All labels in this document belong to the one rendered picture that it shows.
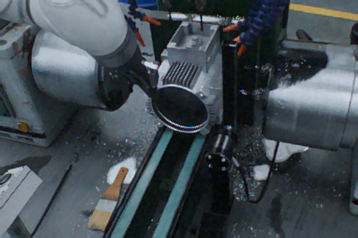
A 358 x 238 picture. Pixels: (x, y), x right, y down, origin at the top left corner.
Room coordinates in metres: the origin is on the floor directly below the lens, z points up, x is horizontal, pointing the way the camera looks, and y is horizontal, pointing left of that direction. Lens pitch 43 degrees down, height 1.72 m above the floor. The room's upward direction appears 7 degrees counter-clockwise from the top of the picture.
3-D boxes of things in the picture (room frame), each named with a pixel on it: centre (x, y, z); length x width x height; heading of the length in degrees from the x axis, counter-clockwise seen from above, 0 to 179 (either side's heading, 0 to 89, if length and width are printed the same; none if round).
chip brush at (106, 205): (0.70, 0.21, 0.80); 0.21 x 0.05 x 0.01; 160
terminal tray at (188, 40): (0.91, -0.06, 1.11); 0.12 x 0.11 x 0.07; 156
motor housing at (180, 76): (0.87, -0.04, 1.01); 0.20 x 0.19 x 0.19; 156
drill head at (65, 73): (1.01, 0.28, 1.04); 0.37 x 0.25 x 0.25; 67
